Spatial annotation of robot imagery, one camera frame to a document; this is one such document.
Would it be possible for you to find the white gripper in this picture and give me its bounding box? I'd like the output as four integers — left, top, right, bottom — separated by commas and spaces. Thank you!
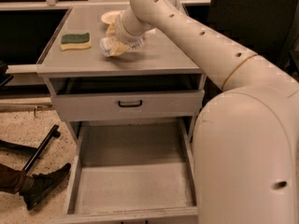
106, 10, 147, 56

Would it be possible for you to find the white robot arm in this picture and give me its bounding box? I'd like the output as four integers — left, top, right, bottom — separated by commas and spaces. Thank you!
115, 0, 299, 224

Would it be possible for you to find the grey drawer cabinet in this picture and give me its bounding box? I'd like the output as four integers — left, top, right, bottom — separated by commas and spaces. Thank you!
37, 3, 206, 139

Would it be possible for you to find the closed grey upper drawer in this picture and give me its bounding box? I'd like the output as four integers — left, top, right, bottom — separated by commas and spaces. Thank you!
51, 91, 204, 121

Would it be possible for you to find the open grey bottom drawer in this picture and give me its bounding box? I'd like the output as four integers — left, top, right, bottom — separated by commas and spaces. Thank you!
49, 119, 198, 224

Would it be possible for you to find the white bowl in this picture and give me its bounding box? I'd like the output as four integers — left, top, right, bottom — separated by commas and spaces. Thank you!
101, 10, 121, 24

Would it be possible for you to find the green yellow sponge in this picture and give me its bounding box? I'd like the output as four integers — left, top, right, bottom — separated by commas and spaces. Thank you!
61, 33, 92, 50

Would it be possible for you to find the black office chair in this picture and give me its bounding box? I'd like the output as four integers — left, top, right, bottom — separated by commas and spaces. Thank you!
183, 0, 299, 107

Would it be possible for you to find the black shoe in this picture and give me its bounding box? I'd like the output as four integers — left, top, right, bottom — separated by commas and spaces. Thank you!
19, 163, 71, 210

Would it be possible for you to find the brown trouser leg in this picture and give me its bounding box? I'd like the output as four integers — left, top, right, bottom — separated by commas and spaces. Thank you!
0, 163, 26, 194

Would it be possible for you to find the black drawer handle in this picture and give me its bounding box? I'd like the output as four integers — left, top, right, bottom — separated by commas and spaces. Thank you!
118, 100, 143, 108

